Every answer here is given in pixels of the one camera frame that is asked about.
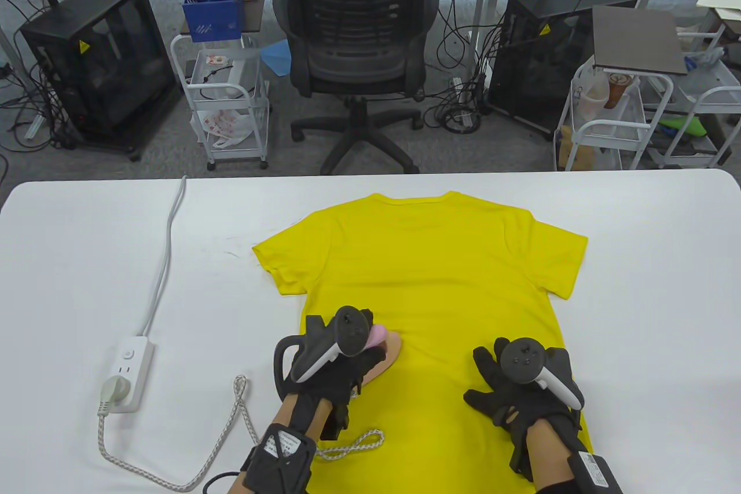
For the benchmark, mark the person's right hand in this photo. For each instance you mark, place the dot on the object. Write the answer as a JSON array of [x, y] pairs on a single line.
[[492, 401]]

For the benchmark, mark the person's left hand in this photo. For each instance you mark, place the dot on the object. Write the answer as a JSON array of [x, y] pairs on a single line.
[[347, 372]]

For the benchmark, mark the grey white controller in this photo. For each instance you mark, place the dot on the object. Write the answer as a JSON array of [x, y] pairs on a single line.
[[350, 332], [521, 361]]

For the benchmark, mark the pink electric iron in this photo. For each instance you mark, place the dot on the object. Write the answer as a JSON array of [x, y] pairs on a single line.
[[391, 355]]

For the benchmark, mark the yellow t-shirt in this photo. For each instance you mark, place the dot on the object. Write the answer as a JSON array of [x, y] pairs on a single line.
[[434, 251]]

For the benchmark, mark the person's right forearm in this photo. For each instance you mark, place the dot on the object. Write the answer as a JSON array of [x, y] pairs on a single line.
[[550, 453]]

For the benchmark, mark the black wrist sensor box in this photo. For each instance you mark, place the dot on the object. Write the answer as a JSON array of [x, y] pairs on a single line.
[[596, 474]]

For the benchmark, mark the brown paper bag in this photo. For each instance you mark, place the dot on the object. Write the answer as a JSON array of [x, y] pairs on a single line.
[[579, 155]]

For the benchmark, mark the white metal cart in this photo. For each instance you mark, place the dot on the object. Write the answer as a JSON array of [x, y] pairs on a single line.
[[602, 126], [259, 112], [712, 94]]

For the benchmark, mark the white printed plastic bag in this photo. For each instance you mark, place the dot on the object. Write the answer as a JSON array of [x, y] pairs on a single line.
[[223, 123]]

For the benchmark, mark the white table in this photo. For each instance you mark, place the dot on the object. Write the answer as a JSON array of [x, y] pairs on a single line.
[[87, 256]]

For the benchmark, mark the translucent plastic jug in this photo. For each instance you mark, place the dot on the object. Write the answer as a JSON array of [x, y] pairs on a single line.
[[593, 100]]

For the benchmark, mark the black mesh office chair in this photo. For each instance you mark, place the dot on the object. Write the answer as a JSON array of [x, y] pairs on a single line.
[[359, 54]]

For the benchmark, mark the blue cloth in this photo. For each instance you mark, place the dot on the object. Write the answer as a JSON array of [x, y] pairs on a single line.
[[275, 57]]

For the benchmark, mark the black computer case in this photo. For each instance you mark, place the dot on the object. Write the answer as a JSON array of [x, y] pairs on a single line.
[[98, 65], [538, 71]]

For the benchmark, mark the brown coffee cup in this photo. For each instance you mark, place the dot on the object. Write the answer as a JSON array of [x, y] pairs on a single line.
[[615, 91]]

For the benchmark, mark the green plastic item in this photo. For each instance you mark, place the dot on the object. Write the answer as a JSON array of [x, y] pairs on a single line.
[[686, 126]]

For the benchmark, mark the dark brown board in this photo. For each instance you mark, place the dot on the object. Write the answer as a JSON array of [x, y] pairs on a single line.
[[637, 36]]

